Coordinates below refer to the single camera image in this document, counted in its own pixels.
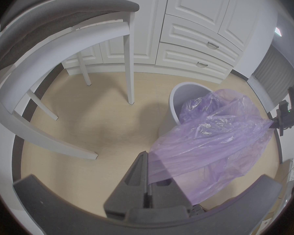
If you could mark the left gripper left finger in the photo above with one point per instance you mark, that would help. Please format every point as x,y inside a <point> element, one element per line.
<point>134,194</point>

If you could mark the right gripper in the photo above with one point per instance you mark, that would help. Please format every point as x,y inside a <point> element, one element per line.
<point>292,117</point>

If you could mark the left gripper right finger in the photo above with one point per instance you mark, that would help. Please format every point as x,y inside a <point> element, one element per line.
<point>166,197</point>

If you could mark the purple plastic bag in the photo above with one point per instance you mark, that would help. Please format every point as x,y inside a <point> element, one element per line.
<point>210,143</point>

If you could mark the white trash bin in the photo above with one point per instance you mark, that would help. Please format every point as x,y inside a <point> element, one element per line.
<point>171,116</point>

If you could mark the grey curtain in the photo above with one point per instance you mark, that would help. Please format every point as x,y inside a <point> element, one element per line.
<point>276,77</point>

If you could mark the ceiling light panel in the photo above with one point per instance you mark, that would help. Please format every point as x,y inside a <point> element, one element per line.
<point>278,31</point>

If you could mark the white wardrobe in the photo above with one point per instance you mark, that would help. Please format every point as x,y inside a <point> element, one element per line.
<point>198,21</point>

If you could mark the grey and white chair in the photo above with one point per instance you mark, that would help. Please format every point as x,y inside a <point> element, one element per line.
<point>51,48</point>

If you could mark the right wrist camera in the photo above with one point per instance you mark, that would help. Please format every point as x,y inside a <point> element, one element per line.
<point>283,106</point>

